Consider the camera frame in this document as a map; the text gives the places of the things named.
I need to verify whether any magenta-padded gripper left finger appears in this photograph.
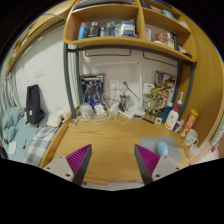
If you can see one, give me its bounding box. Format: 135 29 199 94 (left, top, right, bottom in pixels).
43 143 93 187

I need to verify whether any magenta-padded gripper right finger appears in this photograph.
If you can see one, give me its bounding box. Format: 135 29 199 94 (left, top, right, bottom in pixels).
133 143 183 186

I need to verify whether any light blue computer mouse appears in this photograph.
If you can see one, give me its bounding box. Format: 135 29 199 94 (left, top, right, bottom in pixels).
156 141 170 158

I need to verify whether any grey mouse pad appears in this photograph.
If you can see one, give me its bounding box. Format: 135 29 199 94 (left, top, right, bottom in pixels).
139 135 183 163

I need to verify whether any blue plaid blanket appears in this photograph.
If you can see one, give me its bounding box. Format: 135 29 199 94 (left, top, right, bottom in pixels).
22 125 64 167

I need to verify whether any small white container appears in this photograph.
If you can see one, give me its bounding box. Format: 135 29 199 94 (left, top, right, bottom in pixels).
188 143 201 158

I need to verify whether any white mug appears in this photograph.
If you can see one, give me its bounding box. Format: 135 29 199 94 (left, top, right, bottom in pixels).
183 128 199 147

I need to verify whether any small blue box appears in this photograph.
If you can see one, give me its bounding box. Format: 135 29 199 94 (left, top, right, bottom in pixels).
173 119 185 134

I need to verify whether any white crumpled cloth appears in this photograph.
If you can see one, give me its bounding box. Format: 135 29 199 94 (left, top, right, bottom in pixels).
45 109 72 128

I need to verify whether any white lotion bottle red cap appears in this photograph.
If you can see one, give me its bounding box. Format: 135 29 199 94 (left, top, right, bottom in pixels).
164 104 180 131

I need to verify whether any teal-sheeted bed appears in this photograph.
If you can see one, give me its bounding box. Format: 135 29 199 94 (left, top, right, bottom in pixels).
0 111 68 164

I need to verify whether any red and yellow chips can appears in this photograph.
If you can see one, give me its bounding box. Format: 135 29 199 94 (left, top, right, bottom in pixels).
179 108 200 138

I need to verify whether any white paper sheet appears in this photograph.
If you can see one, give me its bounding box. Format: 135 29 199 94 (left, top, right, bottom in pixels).
7 140 18 155

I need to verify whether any clear domed plastic container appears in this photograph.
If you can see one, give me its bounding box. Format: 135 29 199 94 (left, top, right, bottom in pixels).
79 102 94 119

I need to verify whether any white power strip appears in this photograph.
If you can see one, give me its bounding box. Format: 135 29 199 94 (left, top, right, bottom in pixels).
118 109 134 119

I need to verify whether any brown tree creature figure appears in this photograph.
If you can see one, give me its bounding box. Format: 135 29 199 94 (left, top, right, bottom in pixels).
146 87 167 116

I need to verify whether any teal pillow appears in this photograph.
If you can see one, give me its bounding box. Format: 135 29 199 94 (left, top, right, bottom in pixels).
1 106 26 143

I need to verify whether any white charger block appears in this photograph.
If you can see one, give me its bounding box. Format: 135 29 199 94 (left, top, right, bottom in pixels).
94 103 107 117

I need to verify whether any black backpack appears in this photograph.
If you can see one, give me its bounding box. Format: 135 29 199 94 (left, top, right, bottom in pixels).
25 84 46 127

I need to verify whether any blue robot model kit box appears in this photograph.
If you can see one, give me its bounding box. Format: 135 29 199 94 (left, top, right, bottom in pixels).
79 73 106 106

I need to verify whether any colourful figure picture box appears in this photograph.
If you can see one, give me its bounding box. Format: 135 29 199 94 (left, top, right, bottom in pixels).
154 70 177 89

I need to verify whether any wooden shelf unit with items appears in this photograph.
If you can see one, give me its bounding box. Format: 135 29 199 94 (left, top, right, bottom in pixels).
63 0 198 64

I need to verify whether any wooden shelf over bed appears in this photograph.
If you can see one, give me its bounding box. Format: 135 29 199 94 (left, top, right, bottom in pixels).
4 0 78 74

